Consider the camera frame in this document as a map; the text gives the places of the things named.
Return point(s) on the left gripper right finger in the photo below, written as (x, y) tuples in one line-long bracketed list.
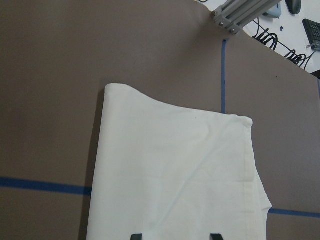
[(216, 236)]

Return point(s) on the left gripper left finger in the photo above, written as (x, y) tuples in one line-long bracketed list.
[(136, 236)]

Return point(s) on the cream long-sleeve cat shirt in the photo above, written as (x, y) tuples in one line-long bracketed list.
[(174, 173)]

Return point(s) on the black keyboard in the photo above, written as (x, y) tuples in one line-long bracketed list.
[(312, 30)]

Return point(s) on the black computer mouse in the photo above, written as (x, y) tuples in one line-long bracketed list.
[(294, 6)]

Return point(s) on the aluminium frame post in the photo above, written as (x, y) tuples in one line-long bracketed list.
[(233, 15)]

